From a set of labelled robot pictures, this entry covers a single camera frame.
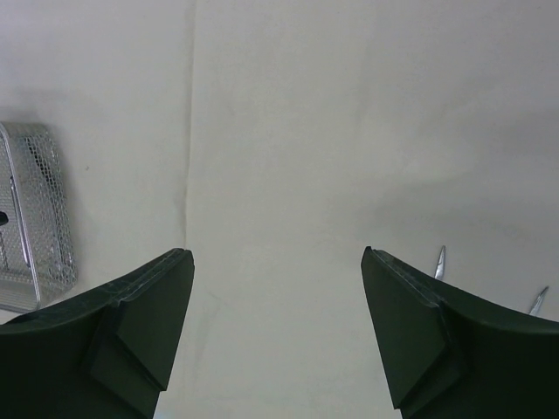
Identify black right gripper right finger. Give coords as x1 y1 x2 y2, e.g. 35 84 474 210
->
361 248 558 419

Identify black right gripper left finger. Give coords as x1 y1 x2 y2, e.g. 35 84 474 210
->
1 248 195 418

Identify steel surgical scissors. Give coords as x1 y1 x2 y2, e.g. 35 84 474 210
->
433 245 446 280

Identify wire mesh instrument tray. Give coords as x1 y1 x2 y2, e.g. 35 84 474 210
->
1 122 78 313

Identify beige cloth wrap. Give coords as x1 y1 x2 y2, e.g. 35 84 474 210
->
1 1 558 418

